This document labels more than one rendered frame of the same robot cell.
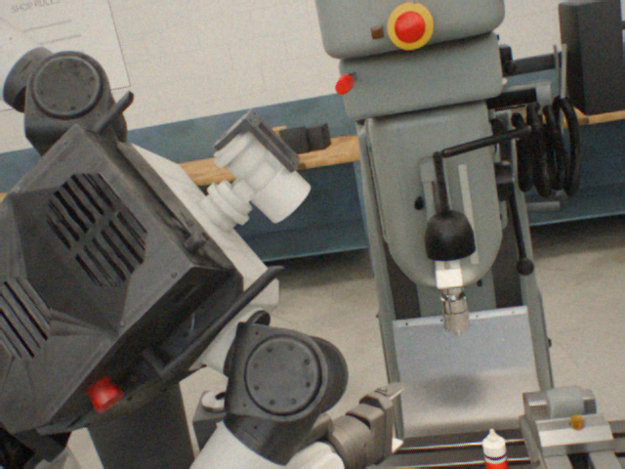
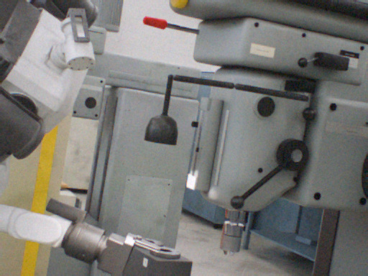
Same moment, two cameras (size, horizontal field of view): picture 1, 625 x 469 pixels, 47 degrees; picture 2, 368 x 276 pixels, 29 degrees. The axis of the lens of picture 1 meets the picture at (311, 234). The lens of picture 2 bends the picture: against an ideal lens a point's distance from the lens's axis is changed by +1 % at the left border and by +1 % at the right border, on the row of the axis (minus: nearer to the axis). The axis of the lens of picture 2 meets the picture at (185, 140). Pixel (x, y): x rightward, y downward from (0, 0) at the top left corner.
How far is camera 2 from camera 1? 1.46 m
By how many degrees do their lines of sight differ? 53
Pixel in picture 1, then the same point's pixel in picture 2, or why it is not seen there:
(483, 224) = (228, 158)
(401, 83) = (210, 42)
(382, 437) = (115, 259)
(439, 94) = (219, 53)
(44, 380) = not seen: outside the picture
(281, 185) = (70, 46)
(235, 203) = (57, 50)
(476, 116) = (245, 80)
